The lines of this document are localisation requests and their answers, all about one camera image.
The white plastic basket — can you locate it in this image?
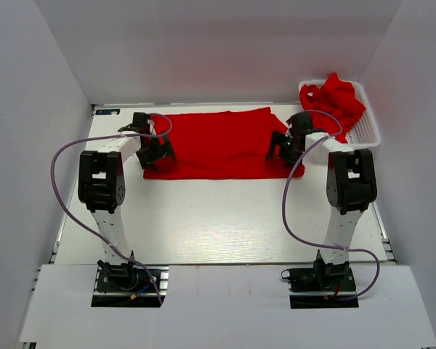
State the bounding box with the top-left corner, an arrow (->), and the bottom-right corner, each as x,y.
299,79 -> 381,148

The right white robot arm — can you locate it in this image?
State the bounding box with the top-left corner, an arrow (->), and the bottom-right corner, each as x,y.
266,110 -> 377,290

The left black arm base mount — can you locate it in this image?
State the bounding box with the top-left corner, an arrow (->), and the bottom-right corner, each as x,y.
91,260 -> 169,308

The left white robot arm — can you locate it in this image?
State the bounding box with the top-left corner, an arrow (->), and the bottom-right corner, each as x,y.
78,112 -> 176,263

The red t shirt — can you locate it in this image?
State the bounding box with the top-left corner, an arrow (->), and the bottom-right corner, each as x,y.
143,107 -> 292,180

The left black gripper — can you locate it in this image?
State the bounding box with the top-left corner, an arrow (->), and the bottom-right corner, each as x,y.
136,130 -> 176,170

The red shirts pile in basket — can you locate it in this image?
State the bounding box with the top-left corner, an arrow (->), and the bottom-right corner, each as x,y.
299,73 -> 366,143

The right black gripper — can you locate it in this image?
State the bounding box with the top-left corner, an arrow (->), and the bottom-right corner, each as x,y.
266,131 -> 304,167

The blue label sticker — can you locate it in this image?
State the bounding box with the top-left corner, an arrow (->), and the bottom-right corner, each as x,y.
94,108 -> 120,116

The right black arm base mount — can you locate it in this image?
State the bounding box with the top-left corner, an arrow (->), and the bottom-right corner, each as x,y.
280,259 -> 359,310

